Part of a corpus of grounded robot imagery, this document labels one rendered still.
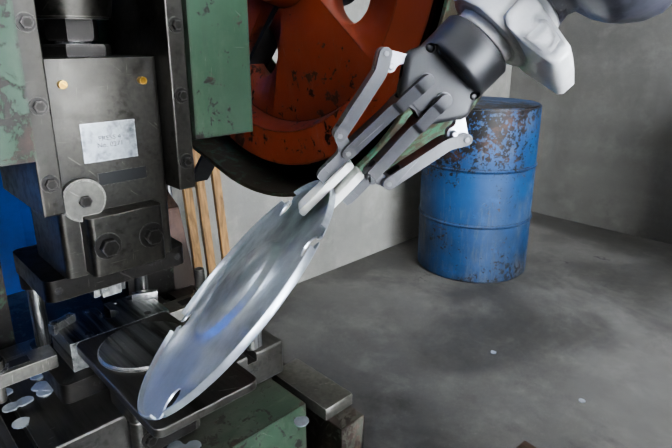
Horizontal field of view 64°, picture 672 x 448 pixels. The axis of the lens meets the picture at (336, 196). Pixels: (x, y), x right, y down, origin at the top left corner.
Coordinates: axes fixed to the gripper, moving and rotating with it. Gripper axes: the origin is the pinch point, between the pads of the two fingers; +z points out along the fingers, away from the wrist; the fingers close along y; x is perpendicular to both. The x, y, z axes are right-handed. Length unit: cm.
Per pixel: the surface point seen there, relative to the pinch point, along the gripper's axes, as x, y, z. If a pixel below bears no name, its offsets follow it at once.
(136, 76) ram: -23.4, 23.6, 9.6
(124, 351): -15.7, 0.4, 37.4
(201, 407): -3.5, -8.4, 29.5
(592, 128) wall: -275, -164, -109
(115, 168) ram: -21.0, 17.6, 20.3
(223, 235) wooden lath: -142, -20, 59
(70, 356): -19.6, 4.8, 45.5
